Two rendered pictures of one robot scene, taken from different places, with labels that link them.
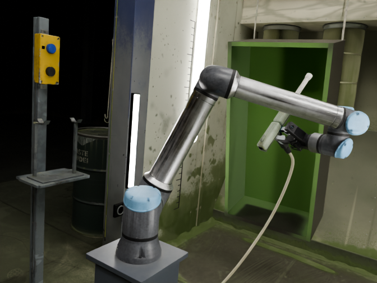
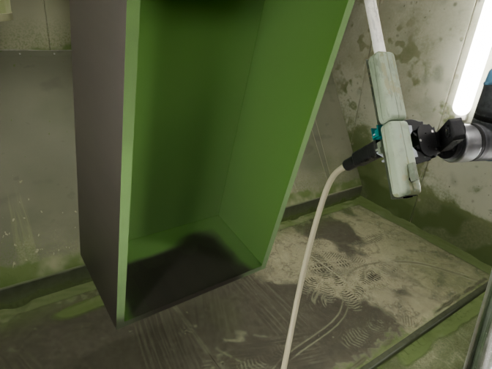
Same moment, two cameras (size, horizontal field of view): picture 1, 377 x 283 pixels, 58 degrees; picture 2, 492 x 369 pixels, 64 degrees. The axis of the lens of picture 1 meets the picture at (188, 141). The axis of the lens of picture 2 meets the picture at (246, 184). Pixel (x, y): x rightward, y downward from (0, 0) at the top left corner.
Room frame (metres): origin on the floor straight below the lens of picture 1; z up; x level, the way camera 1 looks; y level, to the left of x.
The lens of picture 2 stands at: (1.69, 0.41, 1.41)
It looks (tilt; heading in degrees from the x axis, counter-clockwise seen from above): 25 degrees down; 289
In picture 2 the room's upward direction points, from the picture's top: 5 degrees clockwise
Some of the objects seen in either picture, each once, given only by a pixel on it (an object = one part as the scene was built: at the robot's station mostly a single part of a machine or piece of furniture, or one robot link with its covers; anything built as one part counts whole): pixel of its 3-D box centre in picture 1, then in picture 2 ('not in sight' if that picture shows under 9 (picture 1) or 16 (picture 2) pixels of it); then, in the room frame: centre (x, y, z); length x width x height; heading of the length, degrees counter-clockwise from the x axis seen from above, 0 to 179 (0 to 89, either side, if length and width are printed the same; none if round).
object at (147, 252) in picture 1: (139, 241); not in sight; (1.33, 0.17, 0.69); 0.19 x 0.19 x 0.10
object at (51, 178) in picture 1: (56, 147); not in sight; (1.82, 0.71, 0.95); 0.26 x 0.15 x 0.32; 147
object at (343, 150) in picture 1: (334, 145); (485, 140); (1.46, -0.64, 1.15); 0.12 x 0.09 x 0.10; 39
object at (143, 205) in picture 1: (142, 209); not in sight; (1.34, 0.17, 0.83); 0.17 x 0.15 x 0.18; 177
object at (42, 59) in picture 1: (46, 59); not in sight; (1.87, 0.80, 1.42); 0.12 x 0.06 x 0.26; 147
